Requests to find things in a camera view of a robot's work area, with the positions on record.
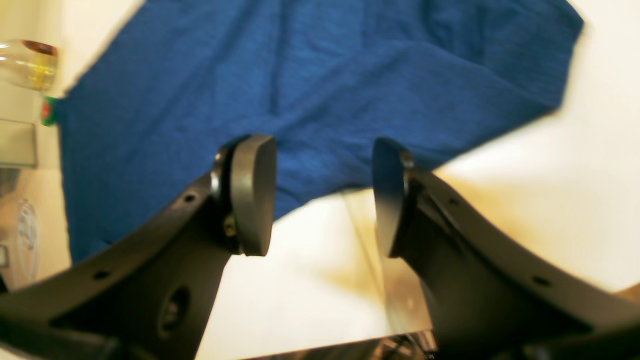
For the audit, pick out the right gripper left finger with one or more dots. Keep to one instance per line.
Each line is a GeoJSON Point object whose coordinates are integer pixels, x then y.
{"type": "Point", "coordinates": [150, 295]}

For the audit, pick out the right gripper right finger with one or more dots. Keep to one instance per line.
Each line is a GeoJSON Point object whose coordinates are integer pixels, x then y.
{"type": "Point", "coordinates": [488, 297]}

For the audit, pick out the dark blue t-shirt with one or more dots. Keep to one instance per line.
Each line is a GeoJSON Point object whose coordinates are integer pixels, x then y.
{"type": "Point", "coordinates": [324, 77]}

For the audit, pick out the green tape roll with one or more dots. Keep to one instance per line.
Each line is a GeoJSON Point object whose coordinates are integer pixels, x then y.
{"type": "Point", "coordinates": [48, 112]}

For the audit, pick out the clear glass jar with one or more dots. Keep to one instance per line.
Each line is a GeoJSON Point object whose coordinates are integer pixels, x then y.
{"type": "Point", "coordinates": [28, 64]}

